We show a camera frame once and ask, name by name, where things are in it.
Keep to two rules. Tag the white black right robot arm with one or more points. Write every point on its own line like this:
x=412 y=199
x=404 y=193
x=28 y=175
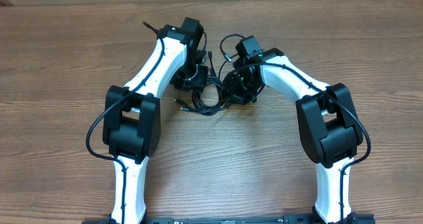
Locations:
x=329 y=128

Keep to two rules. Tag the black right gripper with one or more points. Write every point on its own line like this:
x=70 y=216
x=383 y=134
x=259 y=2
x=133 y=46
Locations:
x=232 y=95

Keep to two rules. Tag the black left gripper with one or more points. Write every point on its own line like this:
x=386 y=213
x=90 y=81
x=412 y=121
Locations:
x=199 y=82

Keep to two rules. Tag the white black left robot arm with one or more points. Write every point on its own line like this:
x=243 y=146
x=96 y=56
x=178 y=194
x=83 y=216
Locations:
x=128 y=131

